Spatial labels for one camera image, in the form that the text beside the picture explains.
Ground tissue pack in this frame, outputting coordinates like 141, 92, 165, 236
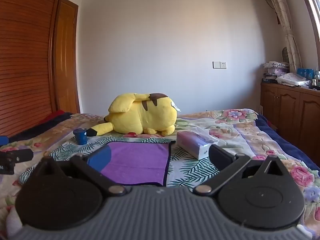
176, 129, 218, 160

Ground yellow plush toy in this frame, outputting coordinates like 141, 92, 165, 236
86, 92, 182, 137

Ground purple towel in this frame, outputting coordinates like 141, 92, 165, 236
100, 141, 176, 187

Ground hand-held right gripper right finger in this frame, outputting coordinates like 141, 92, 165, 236
193, 144, 286, 197

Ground pile of folded clothes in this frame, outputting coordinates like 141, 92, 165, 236
261, 61, 291, 84

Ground blue can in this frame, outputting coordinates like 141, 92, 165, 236
73, 128, 87, 146

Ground dark blue blanket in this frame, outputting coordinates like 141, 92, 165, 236
254, 113, 320, 173

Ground dark and red blanket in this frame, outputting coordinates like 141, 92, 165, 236
0, 109, 73, 145

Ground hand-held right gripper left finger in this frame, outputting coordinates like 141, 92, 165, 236
37, 144, 127, 197

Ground patterned curtain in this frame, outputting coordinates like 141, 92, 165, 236
261, 0, 303, 73

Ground wooden door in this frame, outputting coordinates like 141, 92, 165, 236
53, 0, 81, 114

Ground wooden louvered wardrobe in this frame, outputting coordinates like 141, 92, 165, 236
0, 0, 66, 137

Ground white printed folded cloth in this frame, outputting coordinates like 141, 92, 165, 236
276, 72, 311, 87

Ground wooden window frame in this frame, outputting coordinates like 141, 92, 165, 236
296, 0, 320, 46

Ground wooden cabinet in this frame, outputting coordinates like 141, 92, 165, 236
259, 82, 320, 166

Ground blue boxes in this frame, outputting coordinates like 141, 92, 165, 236
297, 68, 315, 81

